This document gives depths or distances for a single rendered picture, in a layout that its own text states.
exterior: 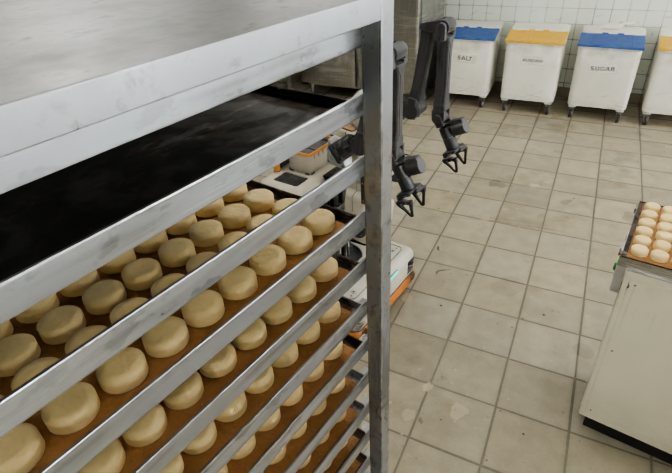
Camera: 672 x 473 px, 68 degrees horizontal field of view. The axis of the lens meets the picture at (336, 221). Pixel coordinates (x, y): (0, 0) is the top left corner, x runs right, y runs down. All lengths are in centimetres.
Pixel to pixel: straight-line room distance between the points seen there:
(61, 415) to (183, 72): 34
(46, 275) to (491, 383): 226
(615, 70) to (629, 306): 362
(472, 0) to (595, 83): 162
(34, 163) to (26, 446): 27
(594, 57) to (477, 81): 108
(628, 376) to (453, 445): 72
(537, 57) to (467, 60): 67
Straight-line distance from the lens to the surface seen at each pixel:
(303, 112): 69
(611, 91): 543
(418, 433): 232
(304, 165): 239
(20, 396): 47
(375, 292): 83
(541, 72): 540
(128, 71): 39
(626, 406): 231
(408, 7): 528
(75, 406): 57
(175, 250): 73
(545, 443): 239
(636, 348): 210
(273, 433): 84
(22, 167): 40
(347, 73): 569
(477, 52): 545
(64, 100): 37
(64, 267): 44
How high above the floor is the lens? 191
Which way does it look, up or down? 33 degrees down
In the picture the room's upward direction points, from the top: 3 degrees counter-clockwise
